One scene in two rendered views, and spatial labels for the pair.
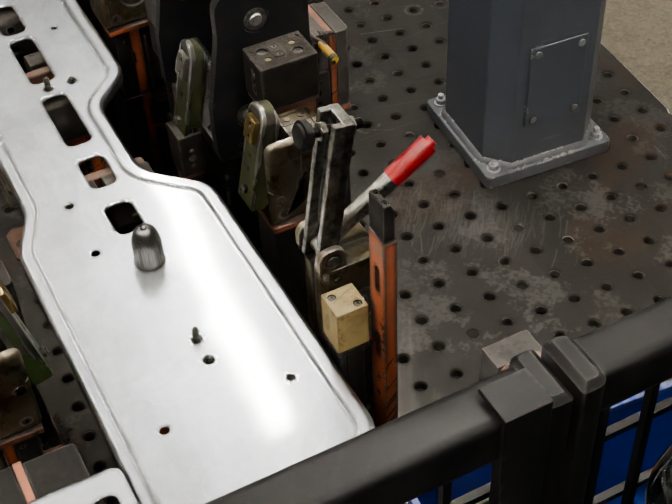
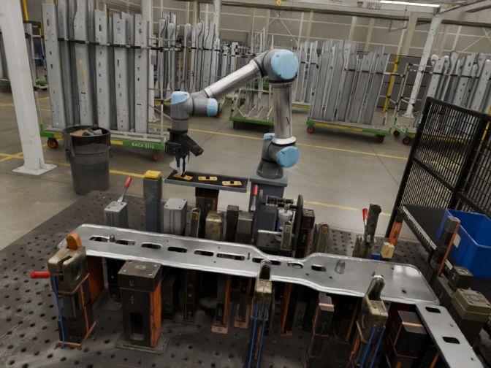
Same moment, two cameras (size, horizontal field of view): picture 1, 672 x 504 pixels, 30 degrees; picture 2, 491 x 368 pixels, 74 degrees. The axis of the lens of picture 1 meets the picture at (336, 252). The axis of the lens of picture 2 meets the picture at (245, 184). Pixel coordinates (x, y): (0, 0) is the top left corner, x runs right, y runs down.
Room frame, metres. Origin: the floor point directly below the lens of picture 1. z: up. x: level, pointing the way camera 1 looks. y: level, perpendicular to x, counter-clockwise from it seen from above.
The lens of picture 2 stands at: (0.79, 1.26, 1.73)
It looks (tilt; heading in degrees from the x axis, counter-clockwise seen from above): 23 degrees down; 298
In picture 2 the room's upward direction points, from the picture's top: 6 degrees clockwise
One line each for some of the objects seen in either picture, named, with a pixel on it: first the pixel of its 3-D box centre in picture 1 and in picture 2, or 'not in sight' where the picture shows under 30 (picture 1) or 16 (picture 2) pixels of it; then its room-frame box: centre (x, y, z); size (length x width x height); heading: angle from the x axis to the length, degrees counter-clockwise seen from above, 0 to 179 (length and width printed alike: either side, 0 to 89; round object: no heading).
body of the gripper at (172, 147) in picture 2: not in sight; (177, 142); (1.73, 0.19, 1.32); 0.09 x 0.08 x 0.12; 8
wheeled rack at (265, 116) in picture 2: not in sight; (259, 87); (4.58, -5.94, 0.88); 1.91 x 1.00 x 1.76; 112
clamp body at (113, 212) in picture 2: not in sight; (118, 242); (1.85, 0.44, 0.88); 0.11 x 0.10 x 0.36; 115
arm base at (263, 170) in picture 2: not in sight; (270, 166); (1.48, -0.28, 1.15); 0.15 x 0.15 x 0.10
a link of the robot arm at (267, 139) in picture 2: not in sight; (274, 145); (1.48, -0.28, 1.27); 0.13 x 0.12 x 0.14; 139
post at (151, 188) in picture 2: not in sight; (153, 218); (1.83, 0.25, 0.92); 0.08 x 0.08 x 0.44; 25
